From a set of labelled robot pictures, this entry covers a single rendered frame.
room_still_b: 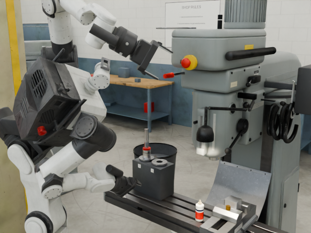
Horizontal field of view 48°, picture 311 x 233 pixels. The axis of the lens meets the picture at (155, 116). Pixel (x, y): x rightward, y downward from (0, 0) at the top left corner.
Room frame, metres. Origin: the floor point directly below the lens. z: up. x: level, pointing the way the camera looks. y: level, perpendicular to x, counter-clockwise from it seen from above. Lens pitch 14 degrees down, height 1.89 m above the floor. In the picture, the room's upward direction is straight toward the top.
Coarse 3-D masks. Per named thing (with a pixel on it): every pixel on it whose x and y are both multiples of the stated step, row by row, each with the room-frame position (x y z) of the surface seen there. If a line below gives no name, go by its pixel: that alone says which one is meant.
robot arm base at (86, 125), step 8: (80, 120) 1.23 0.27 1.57; (88, 120) 1.21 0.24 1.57; (96, 120) 1.20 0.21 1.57; (80, 128) 1.20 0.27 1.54; (88, 128) 1.19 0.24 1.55; (96, 128) 1.19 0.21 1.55; (72, 136) 1.21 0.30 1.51; (80, 136) 1.18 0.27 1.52; (88, 136) 1.17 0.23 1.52; (112, 144) 1.26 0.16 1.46
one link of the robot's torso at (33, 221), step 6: (66, 210) 1.54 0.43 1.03; (30, 222) 1.38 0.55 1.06; (36, 222) 1.38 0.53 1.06; (42, 222) 1.38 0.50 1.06; (66, 222) 1.53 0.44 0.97; (30, 228) 1.38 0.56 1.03; (36, 228) 1.37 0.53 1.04; (42, 228) 1.37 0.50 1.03; (60, 228) 1.52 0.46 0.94; (66, 228) 1.53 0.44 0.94
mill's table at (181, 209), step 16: (112, 192) 1.87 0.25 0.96; (128, 208) 1.79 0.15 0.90; (144, 208) 1.71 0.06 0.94; (160, 208) 1.68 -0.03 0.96; (176, 208) 1.68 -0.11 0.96; (192, 208) 1.68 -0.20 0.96; (208, 208) 1.68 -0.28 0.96; (160, 224) 1.64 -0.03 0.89; (176, 224) 1.59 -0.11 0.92; (192, 224) 1.52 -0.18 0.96; (256, 224) 1.52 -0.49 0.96
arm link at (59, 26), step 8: (48, 0) 1.33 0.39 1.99; (48, 8) 1.35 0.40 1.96; (48, 16) 1.41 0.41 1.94; (56, 16) 1.40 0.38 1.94; (64, 16) 1.42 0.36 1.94; (48, 24) 1.45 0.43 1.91; (56, 24) 1.42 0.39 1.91; (64, 24) 1.43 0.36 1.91; (56, 32) 1.44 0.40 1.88; (64, 32) 1.45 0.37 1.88; (56, 40) 1.46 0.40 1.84; (64, 40) 1.46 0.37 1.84
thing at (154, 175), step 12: (132, 168) 1.90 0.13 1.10; (144, 168) 1.84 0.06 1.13; (156, 168) 1.78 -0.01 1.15; (168, 168) 1.81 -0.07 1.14; (144, 180) 1.84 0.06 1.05; (156, 180) 1.78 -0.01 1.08; (168, 180) 1.81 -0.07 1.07; (144, 192) 1.84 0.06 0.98; (156, 192) 1.78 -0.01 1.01; (168, 192) 1.81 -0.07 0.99
